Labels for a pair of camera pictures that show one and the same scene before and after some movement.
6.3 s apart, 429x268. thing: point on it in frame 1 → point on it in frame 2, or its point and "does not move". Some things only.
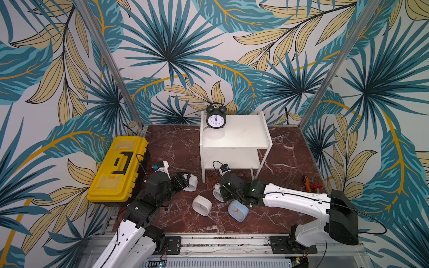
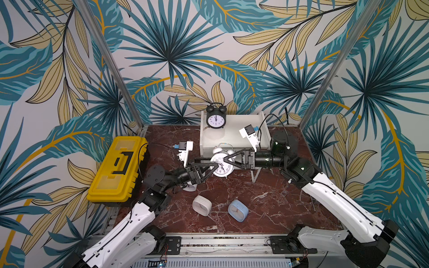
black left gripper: [179, 178] → [194, 172]
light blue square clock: [238, 211] does not move
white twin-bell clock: [216, 193] → [225, 168]
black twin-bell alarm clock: [216, 115] does not move
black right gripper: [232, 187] → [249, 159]
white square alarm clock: [201, 205] does not move
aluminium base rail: [262, 250] does not move
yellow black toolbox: [122, 172] does not move
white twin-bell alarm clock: [193, 181] does not move
